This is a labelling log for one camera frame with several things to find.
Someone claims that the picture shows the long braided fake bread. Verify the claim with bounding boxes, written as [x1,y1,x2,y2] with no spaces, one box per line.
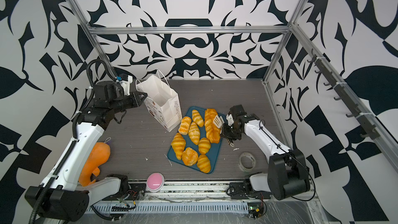
[204,108,221,144]

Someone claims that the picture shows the white paper gift bag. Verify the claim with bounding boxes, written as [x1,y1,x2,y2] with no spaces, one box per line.
[135,70,182,132]

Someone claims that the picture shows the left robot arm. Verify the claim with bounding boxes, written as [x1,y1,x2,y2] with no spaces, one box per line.
[25,60,147,224]

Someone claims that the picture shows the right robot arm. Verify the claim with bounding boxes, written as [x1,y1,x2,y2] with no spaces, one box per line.
[212,105,313,200]

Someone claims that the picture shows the fake croissant small centre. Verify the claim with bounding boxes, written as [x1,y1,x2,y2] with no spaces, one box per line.
[198,138,211,155]

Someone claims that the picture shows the fake croissant bottom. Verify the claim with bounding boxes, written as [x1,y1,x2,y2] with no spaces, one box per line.
[197,155,211,173]

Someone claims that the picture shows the fake croissant left large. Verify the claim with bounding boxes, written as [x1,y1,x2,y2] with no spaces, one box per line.
[171,133,186,160]

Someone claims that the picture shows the round fake bread roll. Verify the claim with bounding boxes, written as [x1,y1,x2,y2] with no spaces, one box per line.
[181,147,199,167]

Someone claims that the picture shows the clear tape roll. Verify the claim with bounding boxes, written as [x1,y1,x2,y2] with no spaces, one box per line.
[238,152,257,173]

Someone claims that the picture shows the teal plastic tray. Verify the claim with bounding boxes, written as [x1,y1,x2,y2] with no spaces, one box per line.
[167,106,224,174]

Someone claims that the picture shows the orange plush toy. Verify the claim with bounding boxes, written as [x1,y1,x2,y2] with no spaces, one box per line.
[78,142,111,187]

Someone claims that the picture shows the small circuit board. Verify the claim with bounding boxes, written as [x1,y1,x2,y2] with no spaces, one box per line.
[248,203,267,219]

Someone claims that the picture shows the pink push button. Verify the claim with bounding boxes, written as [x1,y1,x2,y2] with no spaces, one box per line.
[146,172,165,193]

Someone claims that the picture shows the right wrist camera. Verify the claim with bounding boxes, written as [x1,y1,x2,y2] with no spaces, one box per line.
[226,114,234,126]

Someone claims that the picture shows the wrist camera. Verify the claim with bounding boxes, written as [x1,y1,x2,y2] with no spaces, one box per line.
[118,74,133,96]
[226,114,234,126]

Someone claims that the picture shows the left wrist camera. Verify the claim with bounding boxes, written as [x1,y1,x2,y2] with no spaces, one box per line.
[118,74,133,96]

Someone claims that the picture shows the white cable duct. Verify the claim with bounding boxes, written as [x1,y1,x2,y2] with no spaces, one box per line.
[95,202,249,214]

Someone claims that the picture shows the black hook rail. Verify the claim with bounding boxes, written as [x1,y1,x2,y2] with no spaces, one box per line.
[309,54,380,140]

